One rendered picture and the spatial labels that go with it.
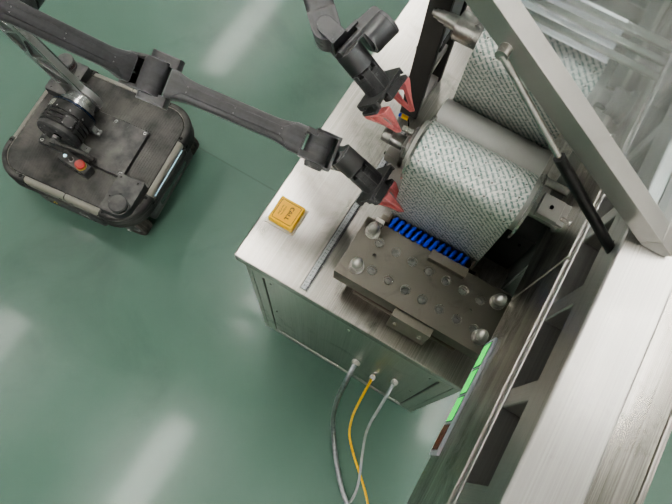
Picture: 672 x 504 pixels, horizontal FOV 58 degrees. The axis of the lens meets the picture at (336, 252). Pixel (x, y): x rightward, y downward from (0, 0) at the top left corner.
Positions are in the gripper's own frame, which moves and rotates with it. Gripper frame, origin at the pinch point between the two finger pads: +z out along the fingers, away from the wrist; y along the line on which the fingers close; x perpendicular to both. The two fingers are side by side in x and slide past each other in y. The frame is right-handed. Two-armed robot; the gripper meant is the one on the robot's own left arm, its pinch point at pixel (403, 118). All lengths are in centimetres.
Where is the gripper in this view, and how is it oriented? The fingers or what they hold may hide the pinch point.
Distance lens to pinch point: 131.3
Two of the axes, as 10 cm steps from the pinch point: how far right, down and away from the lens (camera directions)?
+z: 6.2, 5.9, 5.1
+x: 5.9, 0.7, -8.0
